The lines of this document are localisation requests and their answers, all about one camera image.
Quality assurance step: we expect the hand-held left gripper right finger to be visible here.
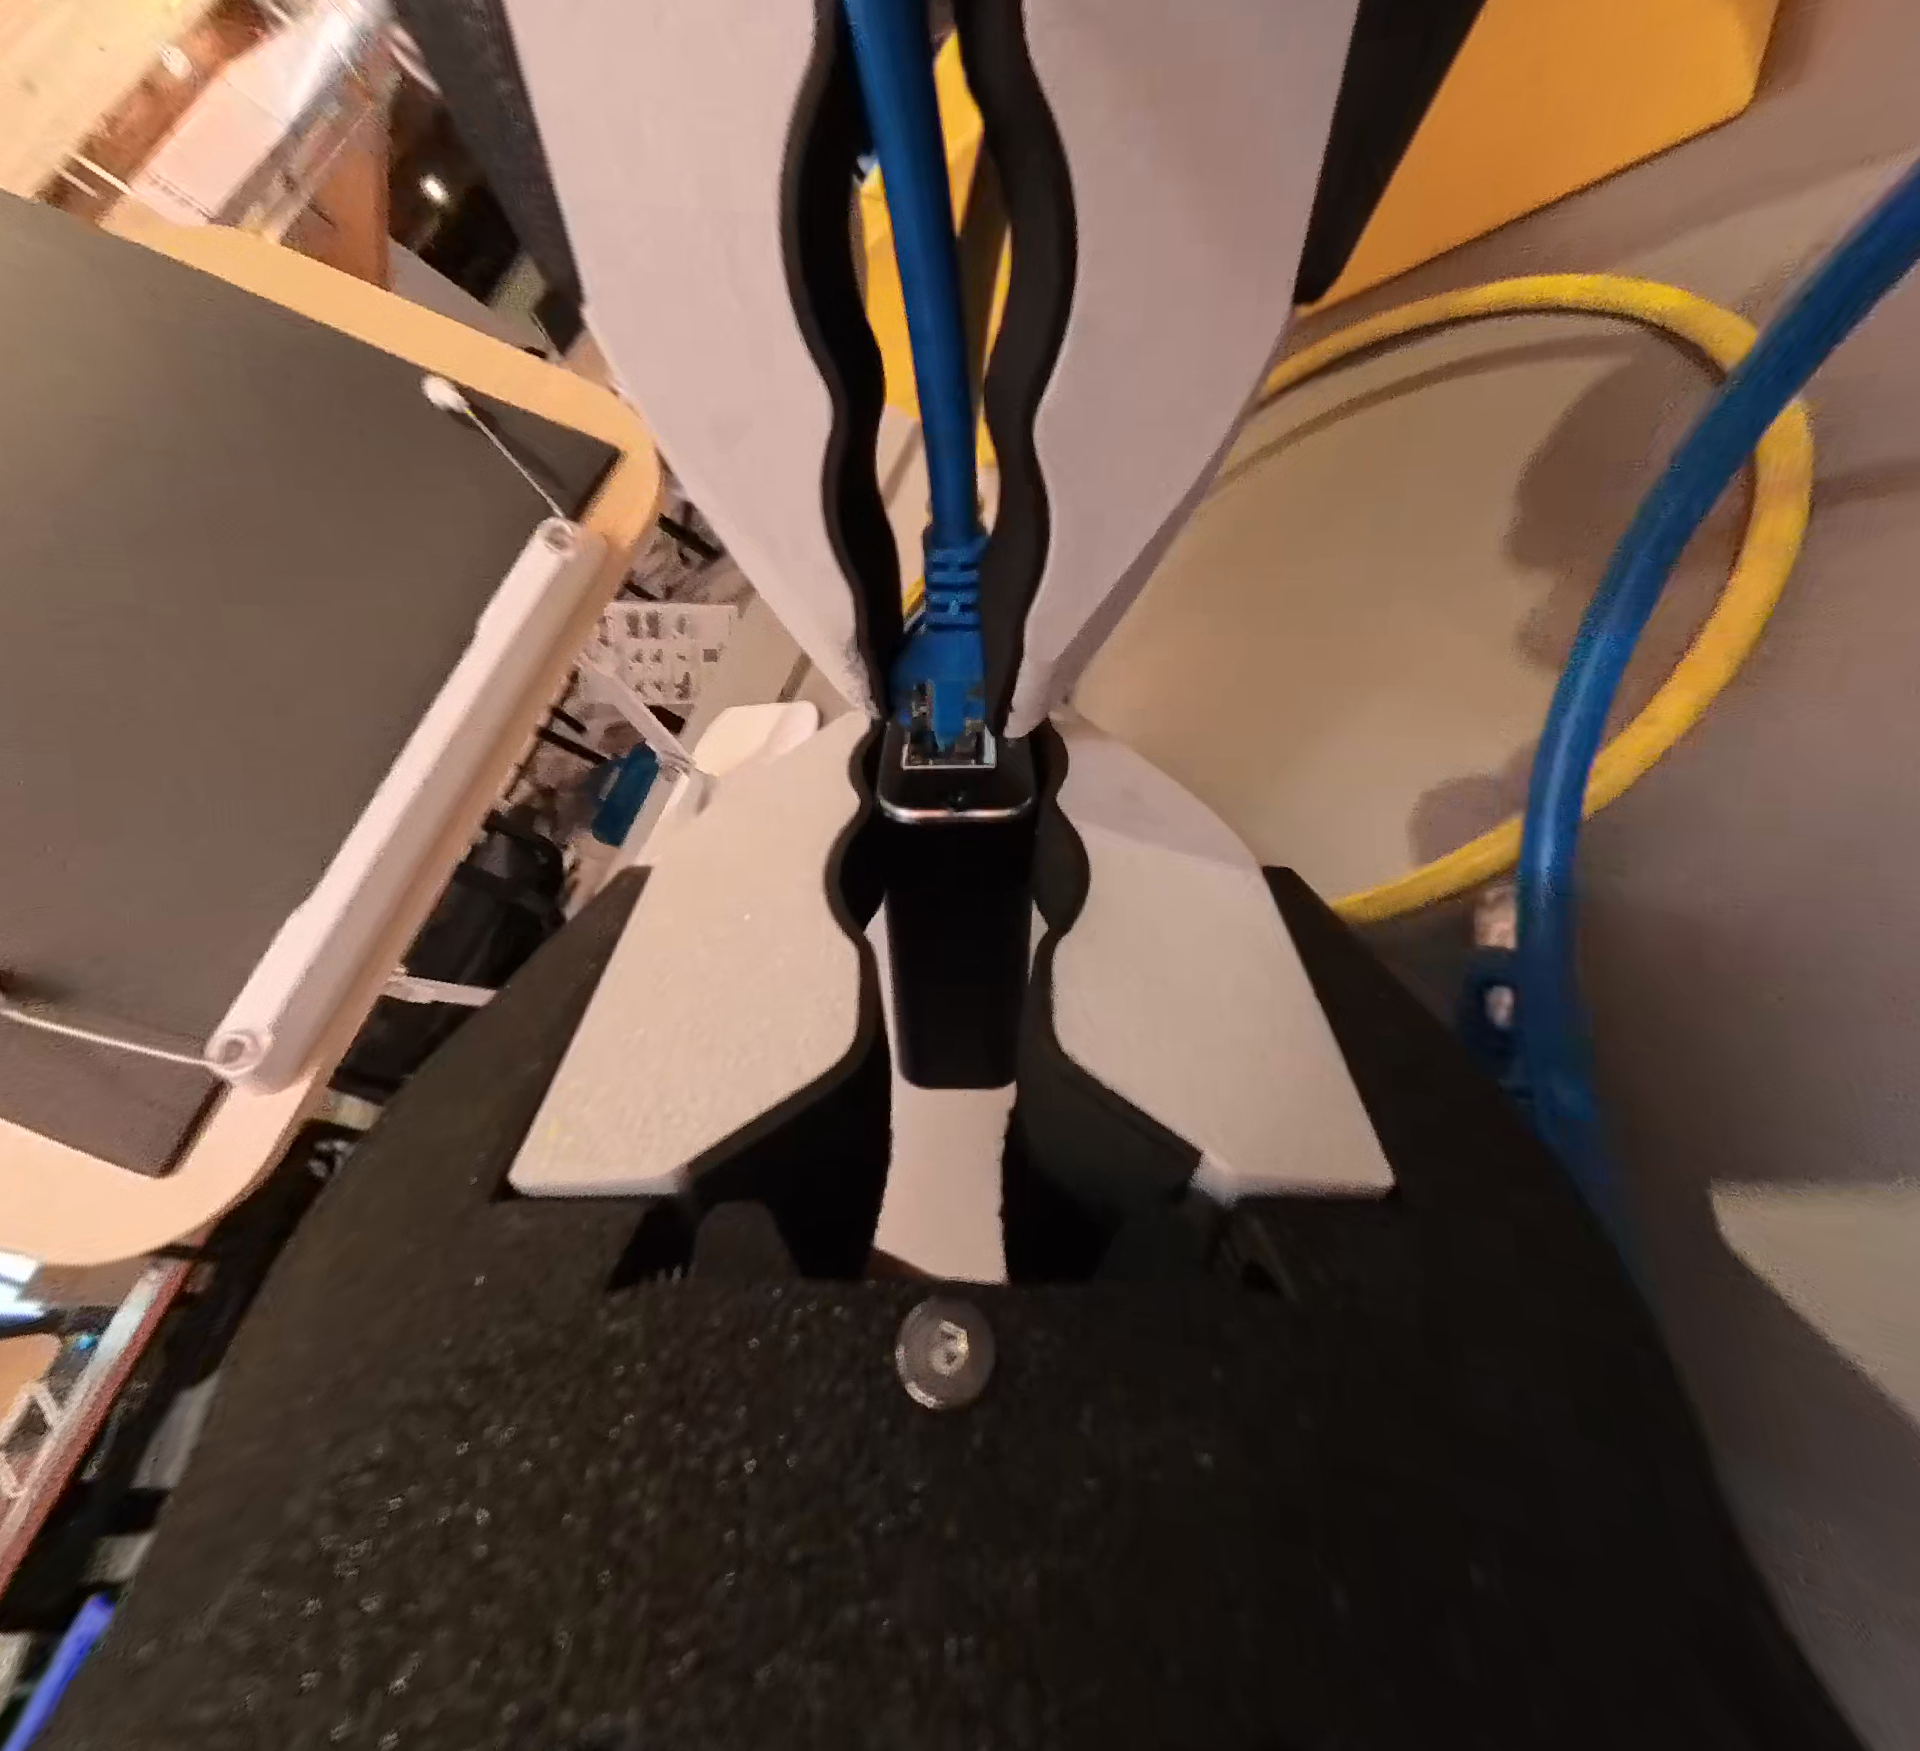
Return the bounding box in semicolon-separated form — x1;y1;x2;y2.
1004;717;1397;1283

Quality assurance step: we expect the blue ethernet cable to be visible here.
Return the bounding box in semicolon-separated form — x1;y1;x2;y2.
802;0;1920;1191

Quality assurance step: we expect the white panel bracket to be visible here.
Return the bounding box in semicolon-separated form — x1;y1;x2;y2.
207;518;610;1098

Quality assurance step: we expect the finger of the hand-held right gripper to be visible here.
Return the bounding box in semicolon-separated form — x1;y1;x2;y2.
450;0;888;713
995;0;1400;739

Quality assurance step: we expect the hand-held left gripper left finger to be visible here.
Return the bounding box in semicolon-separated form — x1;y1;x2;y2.
511;720;891;1283

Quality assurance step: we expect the white stand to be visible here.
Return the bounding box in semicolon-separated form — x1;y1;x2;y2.
573;656;829;830

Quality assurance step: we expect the yellow ethernet cable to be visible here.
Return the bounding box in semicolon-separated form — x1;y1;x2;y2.
1259;272;1822;925

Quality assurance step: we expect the yellow plastic bin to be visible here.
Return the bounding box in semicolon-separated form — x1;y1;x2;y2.
853;0;1885;422

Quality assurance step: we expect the blue plastic container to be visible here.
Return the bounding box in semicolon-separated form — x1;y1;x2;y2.
587;741;666;841

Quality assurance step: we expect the black panel with wooden rim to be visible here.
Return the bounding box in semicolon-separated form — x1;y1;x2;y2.
0;190;666;1267

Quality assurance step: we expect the black ethernet port adapter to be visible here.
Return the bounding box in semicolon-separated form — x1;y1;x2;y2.
876;717;1040;1088

